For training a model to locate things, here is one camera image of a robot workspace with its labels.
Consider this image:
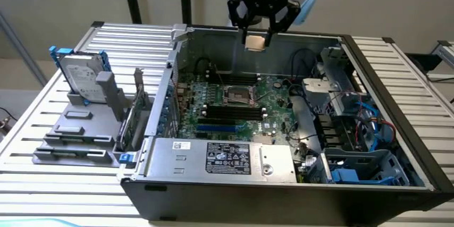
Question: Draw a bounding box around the CPU locking lever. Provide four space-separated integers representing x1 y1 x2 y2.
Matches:
254 90 275 103
214 64 228 87

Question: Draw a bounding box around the silver power supply unit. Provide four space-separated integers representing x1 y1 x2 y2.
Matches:
143 137 298 184

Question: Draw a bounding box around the blue data wire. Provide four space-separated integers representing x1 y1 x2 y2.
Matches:
358 98 386 156

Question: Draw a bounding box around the black thin cable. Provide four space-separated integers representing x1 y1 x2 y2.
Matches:
0 106 17 133

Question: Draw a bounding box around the RAM stick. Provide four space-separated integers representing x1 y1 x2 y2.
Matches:
52 134 104 143

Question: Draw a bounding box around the graphics card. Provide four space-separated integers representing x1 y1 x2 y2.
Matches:
118 68 151 151

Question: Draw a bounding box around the blue case latch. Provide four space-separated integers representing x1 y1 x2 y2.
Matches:
119 152 136 170

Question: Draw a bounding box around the green motherboard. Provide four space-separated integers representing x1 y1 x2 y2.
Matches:
175 74 322 164

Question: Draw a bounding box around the blue plastic drive bay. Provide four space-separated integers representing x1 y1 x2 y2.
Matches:
321 148 413 186

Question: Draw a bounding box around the metal disk bay cage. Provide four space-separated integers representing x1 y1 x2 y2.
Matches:
301 46 370 116

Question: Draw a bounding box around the silver chipset heatsink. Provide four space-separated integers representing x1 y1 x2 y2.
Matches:
256 134 278 146

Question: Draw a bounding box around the grey metal frame bar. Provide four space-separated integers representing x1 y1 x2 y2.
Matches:
0 11 48 87

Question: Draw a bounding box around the metal slat side table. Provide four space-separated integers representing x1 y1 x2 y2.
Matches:
427 40 454 82

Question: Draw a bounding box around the black box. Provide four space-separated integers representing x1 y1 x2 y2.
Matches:
403 52 443 72

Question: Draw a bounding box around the black open PC case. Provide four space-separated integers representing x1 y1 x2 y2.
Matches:
119 23 454 222

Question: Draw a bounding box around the grey parts rack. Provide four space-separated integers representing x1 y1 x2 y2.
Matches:
31 71 156 168

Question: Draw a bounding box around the black expansion slot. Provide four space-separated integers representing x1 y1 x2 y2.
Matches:
196 118 238 126

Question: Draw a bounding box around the light blue sheet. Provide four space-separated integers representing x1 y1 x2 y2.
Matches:
0 217 74 227

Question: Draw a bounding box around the square CPU chip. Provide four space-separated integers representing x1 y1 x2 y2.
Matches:
244 35 267 53

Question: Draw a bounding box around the hard disk with blue bracket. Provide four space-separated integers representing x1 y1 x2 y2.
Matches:
48 46 111 105

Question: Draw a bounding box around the blue expansion slot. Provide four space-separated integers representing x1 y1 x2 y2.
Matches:
196 124 238 133

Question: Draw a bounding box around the red wire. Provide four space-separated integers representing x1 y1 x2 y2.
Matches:
375 119 398 145

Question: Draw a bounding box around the CPU socket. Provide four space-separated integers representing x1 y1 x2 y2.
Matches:
222 85 259 106

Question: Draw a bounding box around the black RAM slot bank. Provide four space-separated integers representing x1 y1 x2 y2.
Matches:
211 73 258 86
204 104 263 122

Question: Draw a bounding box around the black looped cable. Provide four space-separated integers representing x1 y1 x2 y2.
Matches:
290 48 321 79

